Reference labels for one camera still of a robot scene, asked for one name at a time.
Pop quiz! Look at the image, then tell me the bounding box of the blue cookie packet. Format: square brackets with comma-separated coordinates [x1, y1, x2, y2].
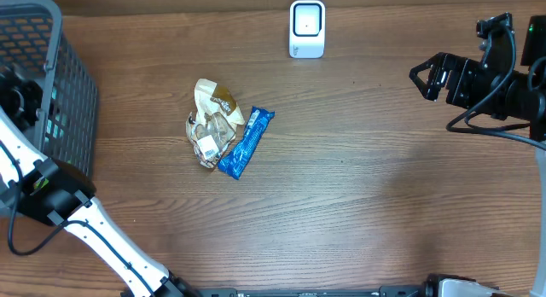
[218, 107, 275, 180]

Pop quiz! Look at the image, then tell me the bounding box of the grey plastic mesh basket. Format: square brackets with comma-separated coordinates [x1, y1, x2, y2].
[0, 0, 100, 219]

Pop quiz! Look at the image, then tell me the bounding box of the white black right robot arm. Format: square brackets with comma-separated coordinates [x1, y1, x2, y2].
[409, 13, 545, 179]

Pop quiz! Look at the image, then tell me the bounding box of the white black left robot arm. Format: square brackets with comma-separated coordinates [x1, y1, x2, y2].
[1, 66, 198, 296]

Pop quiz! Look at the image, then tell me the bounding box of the white barcode scanner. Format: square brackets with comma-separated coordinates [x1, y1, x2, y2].
[288, 0, 326, 59]

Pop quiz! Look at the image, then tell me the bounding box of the beige brown snack bag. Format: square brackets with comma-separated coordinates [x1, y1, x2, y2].
[186, 79, 245, 169]

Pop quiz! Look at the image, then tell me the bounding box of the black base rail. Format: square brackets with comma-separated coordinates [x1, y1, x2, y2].
[121, 285, 501, 297]

